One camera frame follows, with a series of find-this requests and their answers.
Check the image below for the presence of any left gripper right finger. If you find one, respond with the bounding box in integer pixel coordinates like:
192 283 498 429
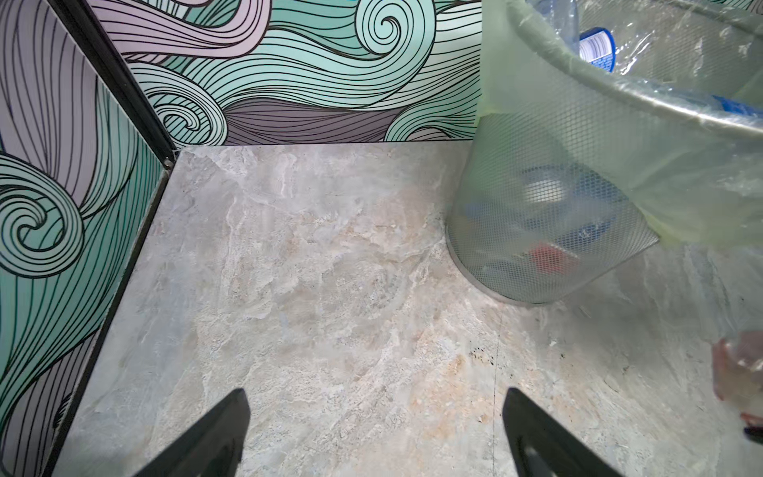
502 388 621 477

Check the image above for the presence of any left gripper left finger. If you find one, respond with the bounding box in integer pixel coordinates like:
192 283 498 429
135 389 250 477

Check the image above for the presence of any clear bottle blue cap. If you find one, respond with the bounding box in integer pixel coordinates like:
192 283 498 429
578 27 616 73

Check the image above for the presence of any mesh waste bin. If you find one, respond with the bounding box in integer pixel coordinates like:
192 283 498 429
445 0 763 307

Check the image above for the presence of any red yellow label bottle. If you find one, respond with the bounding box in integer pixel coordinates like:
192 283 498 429
711 330 762 427

